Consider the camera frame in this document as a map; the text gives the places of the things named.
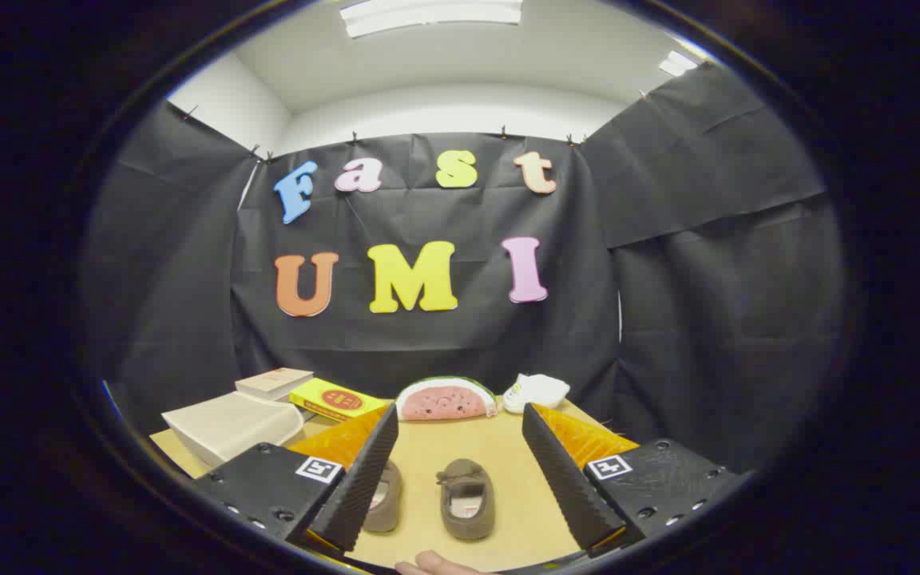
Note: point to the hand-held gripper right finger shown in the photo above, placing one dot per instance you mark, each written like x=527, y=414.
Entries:
x=564, y=479

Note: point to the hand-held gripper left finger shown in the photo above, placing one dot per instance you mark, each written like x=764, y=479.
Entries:
x=364, y=479

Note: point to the brown fuzzy shoe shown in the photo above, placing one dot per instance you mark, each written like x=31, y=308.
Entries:
x=386, y=505
x=468, y=511

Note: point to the beige fabric storage box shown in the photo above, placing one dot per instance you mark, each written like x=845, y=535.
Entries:
x=228, y=423

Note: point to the yellow book with red circle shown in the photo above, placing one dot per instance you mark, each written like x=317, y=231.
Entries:
x=332, y=399

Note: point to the white plush toy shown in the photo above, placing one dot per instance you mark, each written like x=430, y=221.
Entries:
x=536, y=391

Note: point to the watermelon slice plush toy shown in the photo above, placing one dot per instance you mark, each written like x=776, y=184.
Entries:
x=444, y=403

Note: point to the beige book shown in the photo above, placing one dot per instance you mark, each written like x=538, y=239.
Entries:
x=272, y=382

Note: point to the black backdrop cloth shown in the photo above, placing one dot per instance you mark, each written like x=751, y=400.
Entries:
x=428, y=343

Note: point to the row of small cloth clips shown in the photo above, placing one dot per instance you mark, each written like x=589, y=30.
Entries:
x=503, y=132

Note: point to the small ceiling light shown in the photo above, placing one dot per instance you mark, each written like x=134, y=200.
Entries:
x=677, y=64

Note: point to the long ceiling light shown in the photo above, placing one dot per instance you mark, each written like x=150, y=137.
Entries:
x=428, y=14

